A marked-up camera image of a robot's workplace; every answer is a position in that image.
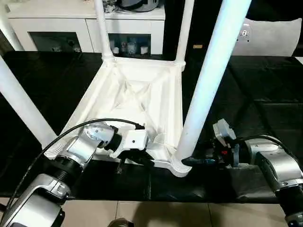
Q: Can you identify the white plastic table top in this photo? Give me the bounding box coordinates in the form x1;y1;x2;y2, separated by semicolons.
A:
44;56;193;178

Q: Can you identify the white plastic table leg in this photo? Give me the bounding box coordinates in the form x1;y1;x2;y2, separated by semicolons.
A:
0;56;69;159
174;0;195;66
94;0;114;61
174;0;253;166

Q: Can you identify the black table mat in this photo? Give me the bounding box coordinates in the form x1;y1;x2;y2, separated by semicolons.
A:
0;51;303;204

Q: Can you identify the white pillow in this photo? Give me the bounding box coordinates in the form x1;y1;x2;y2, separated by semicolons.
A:
233;17;301;57

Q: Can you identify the black cabinet with gold label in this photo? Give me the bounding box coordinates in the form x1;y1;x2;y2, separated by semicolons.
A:
162;0;303;57

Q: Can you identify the white glass-door cabinet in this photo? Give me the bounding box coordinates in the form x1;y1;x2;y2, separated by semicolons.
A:
8;0;166;54

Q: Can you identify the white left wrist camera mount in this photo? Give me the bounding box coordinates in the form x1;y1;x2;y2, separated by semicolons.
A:
110;129;149;159

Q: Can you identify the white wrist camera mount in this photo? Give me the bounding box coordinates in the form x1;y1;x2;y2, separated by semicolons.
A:
212;119;240;166
110;129;149;159

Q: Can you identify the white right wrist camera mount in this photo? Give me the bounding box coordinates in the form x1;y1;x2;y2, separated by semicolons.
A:
212;119;240;166

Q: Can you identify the grey bag with black strap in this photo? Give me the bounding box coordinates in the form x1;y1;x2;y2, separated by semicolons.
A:
118;0;164;13

